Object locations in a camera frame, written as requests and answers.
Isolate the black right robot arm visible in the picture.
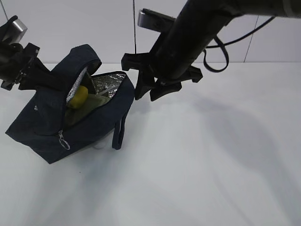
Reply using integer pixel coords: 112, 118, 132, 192
121, 0, 301, 101

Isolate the dark blue lunch bag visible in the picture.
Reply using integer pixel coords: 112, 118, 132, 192
6, 44, 135, 163

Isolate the green lidded glass container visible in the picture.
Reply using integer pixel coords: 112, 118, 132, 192
64, 94, 111, 127

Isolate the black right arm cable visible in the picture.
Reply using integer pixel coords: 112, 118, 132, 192
203, 15, 277, 72

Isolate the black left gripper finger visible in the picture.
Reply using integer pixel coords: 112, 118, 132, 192
28, 57, 53, 79
18, 77, 65, 91

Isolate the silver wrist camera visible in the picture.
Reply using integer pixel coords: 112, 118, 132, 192
0, 16, 28, 44
137, 8, 175, 33

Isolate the yellow lemon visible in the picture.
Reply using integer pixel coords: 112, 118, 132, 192
69, 86, 88, 109

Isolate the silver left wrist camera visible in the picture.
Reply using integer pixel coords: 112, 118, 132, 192
0, 16, 28, 44

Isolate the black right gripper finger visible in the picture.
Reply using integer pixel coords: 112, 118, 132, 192
135, 69, 157, 100
150, 80, 182, 102

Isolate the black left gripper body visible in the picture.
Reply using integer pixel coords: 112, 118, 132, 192
0, 42, 40, 90

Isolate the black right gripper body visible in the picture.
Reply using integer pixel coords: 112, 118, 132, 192
121, 35, 203, 84

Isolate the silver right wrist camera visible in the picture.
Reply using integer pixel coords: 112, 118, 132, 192
137, 8, 175, 33

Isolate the green cucumber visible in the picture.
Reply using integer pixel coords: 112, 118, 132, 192
85, 72, 96, 94

